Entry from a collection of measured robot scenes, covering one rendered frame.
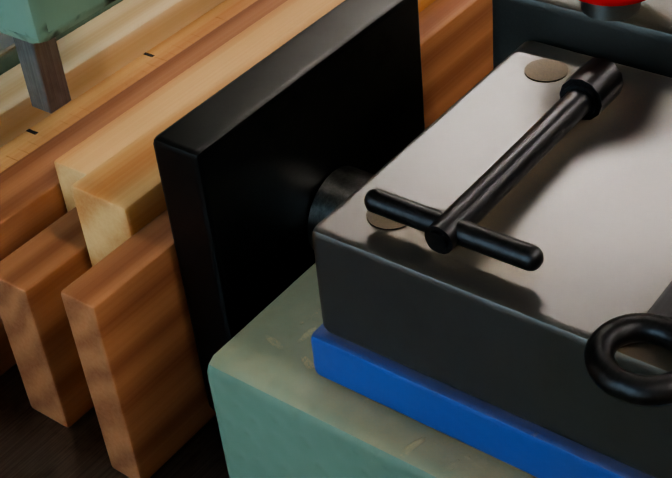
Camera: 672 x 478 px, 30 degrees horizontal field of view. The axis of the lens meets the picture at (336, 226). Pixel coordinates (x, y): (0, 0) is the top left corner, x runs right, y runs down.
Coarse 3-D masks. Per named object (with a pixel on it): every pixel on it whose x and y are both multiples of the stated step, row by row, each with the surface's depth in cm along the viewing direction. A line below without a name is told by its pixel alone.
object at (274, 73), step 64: (384, 0) 33; (256, 64) 31; (320, 64) 31; (384, 64) 33; (192, 128) 29; (256, 128) 30; (320, 128) 32; (384, 128) 34; (192, 192) 29; (256, 192) 30; (320, 192) 32; (192, 256) 30; (256, 256) 31; (192, 320) 32
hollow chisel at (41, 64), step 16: (16, 48) 38; (32, 48) 37; (48, 48) 38; (32, 64) 38; (48, 64) 38; (32, 80) 38; (48, 80) 38; (64, 80) 39; (32, 96) 39; (48, 96) 38; (64, 96) 39; (48, 112) 39
